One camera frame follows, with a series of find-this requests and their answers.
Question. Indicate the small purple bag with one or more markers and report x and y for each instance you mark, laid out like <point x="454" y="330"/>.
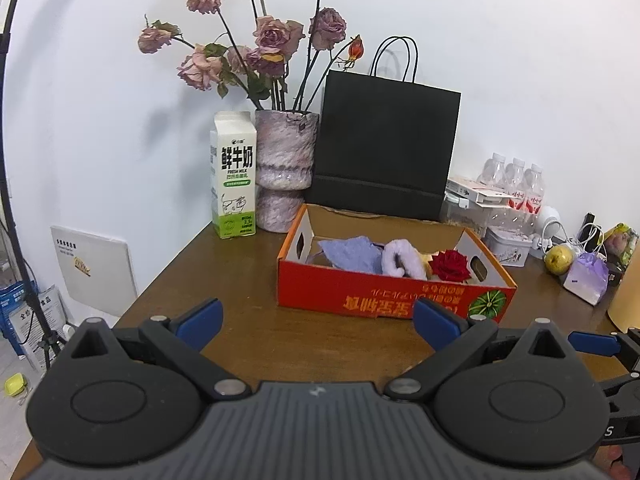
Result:
<point x="586" y="280"/>

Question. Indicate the yellow plush toy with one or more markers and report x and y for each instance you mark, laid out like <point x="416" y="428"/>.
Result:
<point x="428" y="261"/>

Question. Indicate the small yellow object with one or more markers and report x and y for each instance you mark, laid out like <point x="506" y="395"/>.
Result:
<point x="16" y="385"/>

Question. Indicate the floral tin box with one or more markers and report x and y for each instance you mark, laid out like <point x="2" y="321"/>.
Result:
<point x="507" y="246"/>

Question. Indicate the clear water bottle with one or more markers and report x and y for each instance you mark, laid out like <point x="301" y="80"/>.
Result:
<point x="514" y="177"/>
<point x="532" y="187"/>
<point x="491" y="172"/>

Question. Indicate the white wall panel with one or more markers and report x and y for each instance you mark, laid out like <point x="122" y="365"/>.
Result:
<point x="92" y="270"/>

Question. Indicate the white grey packet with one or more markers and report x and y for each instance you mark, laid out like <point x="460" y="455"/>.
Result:
<point x="47" y="310"/>

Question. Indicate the black tripod stand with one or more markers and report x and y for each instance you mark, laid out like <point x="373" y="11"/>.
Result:
<point x="30" y="300"/>

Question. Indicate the purple cloth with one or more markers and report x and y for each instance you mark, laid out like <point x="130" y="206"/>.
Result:
<point x="350" y="255"/>

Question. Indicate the clear plastic container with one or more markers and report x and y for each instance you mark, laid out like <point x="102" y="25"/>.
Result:
<point x="500" y="217"/>

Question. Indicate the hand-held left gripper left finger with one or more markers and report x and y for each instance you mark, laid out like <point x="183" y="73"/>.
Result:
<point x="202" y="322"/>

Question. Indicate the black adaptor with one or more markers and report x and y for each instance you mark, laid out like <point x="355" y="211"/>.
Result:
<point x="587" y="230"/>

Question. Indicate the bunch of dried roses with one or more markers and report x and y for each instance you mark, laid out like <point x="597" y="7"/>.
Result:
<point x="272" y="35"/>

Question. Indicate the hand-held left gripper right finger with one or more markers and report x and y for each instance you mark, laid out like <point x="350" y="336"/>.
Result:
<point x="435" y="322"/>

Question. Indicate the green yellow apple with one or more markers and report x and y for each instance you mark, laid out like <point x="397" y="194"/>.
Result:
<point x="558" y="259"/>

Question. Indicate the colourful snack packet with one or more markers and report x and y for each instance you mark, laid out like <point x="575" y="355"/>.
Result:
<point x="622" y="245"/>

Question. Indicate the white round device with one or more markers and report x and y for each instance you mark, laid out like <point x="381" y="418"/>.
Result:
<point x="548" y="216"/>

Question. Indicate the black paper bag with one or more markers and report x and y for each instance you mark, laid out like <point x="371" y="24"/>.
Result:
<point x="385" y="140"/>

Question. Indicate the white green milk carton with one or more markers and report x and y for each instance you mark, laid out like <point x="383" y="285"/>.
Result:
<point x="232" y="185"/>

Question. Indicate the blue packet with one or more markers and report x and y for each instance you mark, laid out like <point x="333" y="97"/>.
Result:
<point x="12" y="310"/>

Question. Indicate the red rose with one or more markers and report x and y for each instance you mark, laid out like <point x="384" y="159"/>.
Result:
<point x="450" y="265"/>

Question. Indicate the fuzzy lavender sock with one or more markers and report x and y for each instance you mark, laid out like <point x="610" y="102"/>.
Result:
<point x="411" y="252"/>

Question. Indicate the mottled pink vase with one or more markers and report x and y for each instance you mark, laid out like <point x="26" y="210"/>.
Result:
<point x="285" y="160"/>

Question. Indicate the flat white pink box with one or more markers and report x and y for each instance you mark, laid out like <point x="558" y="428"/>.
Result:
<point x="475" y="187"/>

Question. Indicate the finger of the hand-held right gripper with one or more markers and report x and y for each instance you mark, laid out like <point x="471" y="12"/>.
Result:
<point x="595" y="344"/>
<point x="622" y="391"/>

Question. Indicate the red cardboard box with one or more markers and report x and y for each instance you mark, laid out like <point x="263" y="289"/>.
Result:
<point x="325" y="286"/>

